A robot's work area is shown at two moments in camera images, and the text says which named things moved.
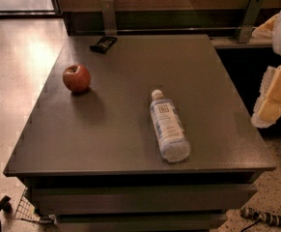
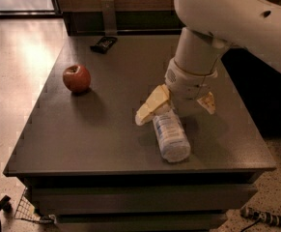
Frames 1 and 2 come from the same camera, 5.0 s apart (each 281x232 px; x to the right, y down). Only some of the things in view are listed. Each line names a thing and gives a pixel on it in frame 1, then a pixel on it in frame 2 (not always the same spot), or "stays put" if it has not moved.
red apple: (76, 77) stays put
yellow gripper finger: (265, 30) to (208, 101)
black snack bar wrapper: (103, 43) stays put
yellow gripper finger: (277, 93) to (160, 97)
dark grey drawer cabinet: (139, 133) stays put
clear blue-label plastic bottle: (169, 129) stays put
